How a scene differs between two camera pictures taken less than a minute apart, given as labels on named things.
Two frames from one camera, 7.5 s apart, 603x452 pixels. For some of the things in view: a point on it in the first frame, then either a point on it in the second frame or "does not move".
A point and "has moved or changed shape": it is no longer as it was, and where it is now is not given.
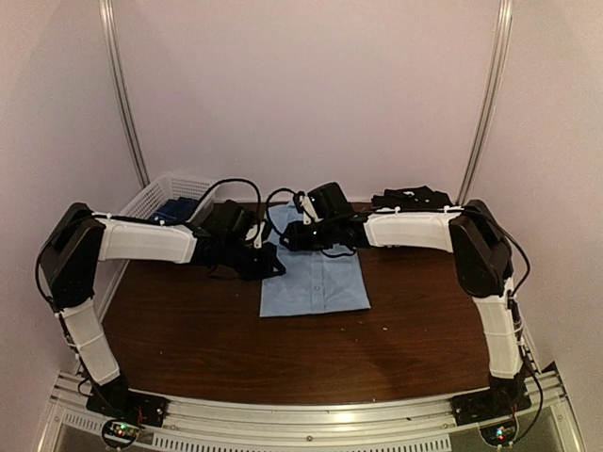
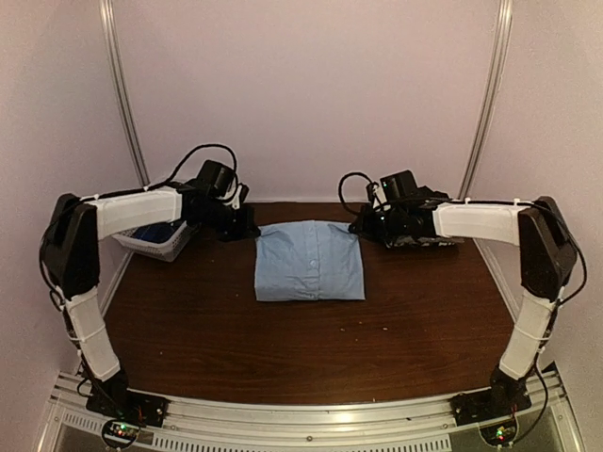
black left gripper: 267,266 to 246,227
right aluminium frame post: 501,54 does not move
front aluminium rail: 365,422 does not move
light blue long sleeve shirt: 315,281 has moved or changed shape
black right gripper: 298,241 to 363,225
